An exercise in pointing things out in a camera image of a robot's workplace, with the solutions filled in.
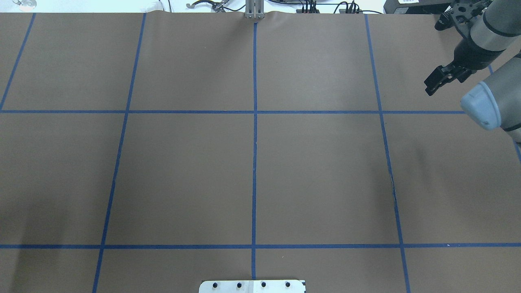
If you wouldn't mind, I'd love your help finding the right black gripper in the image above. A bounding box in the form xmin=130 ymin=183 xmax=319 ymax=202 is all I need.
xmin=424 ymin=39 xmax=503 ymax=96

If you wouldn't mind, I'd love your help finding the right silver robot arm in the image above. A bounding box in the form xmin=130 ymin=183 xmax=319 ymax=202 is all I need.
xmin=424 ymin=0 xmax=521 ymax=145

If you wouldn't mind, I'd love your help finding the black box white label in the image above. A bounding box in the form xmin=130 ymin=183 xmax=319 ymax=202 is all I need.
xmin=383 ymin=0 xmax=453 ymax=15

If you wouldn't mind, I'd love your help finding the clear tape roll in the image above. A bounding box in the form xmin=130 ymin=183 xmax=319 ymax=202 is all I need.
xmin=13 ymin=0 xmax=37 ymax=12

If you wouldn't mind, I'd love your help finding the aluminium frame post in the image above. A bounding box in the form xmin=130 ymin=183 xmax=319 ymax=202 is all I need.
xmin=244 ymin=0 xmax=265 ymax=19

